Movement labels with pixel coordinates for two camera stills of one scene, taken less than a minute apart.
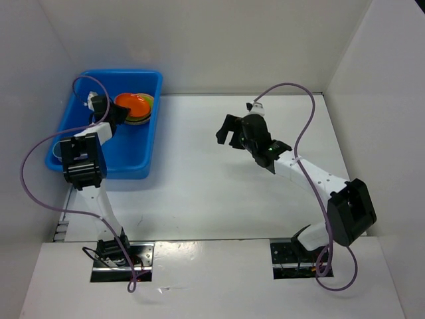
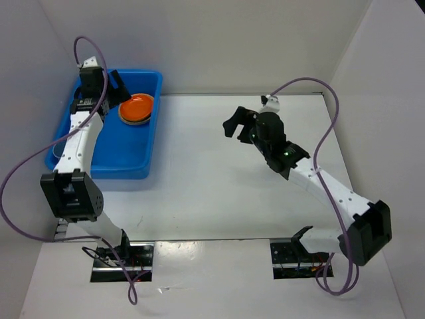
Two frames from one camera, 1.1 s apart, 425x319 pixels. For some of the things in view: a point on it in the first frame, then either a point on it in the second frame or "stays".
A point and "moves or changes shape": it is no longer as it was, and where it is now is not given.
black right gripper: x=232 y=123 -> x=243 y=116
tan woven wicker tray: x=137 y=122 stays
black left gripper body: x=117 y=113 -> x=107 y=92
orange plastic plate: x=139 y=106 moves or changes shape
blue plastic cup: x=56 y=151 stays
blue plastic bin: x=129 y=153 stays
